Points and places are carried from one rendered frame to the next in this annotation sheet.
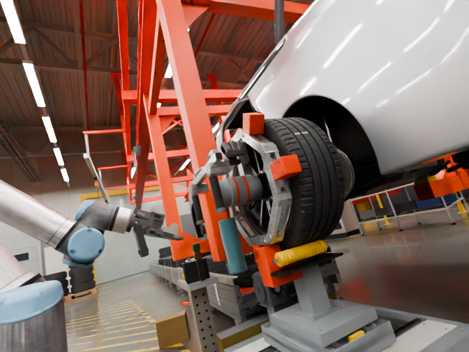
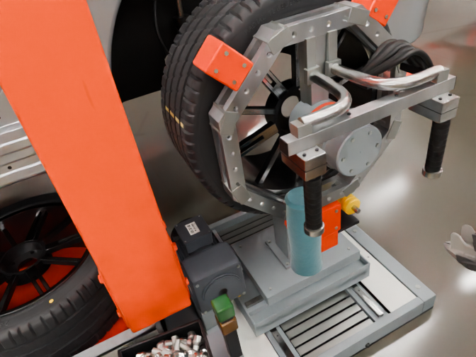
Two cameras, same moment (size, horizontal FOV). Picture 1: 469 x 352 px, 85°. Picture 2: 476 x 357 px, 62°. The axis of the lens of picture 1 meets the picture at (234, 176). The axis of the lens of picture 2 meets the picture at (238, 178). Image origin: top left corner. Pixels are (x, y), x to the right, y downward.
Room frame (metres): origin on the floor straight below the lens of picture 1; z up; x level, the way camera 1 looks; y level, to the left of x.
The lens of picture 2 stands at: (1.40, 0.84, 1.37)
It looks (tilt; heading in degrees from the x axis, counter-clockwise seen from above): 36 degrees down; 274
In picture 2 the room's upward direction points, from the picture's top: 10 degrees counter-clockwise
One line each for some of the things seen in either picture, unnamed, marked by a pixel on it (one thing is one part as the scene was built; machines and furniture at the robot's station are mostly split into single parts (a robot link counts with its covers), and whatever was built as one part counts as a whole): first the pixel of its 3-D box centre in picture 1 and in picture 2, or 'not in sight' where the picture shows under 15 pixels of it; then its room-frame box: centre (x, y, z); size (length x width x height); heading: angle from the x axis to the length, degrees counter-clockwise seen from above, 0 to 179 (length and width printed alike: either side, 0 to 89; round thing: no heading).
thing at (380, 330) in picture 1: (319, 332); (288, 266); (1.34, -0.20, 0.13); 0.50 x 0.36 x 0.10; 24
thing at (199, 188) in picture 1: (199, 188); (302, 156); (1.31, 0.20, 0.93); 0.09 x 0.05 x 0.05; 114
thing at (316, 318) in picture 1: (310, 290); (291, 229); (1.31, -0.22, 0.32); 0.40 x 0.30 x 0.28; 24
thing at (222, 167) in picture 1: (218, 168); (433, 102); (1.00, 0.06, 0.93); 0.09 x 0.05 x 0.05; 114
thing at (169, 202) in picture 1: (162, 171); not in sight; (3.48, 0.98, 1.75); 0.19 x 0.19 x 2.45; 24
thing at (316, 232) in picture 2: (197, 208); (313, 202); (1.30, 0.22, 0.83); 0.04 x 0.04 x 0.16
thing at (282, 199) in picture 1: (250, 188); (314, 122); (1.24, -0.06, 0.85); 0.54 x 0.07 x 0.54; 24
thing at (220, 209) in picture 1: (216, 193); (436, 146); (0.99, 0.08, 0.83); 0.04 x 0.04 x 0.16
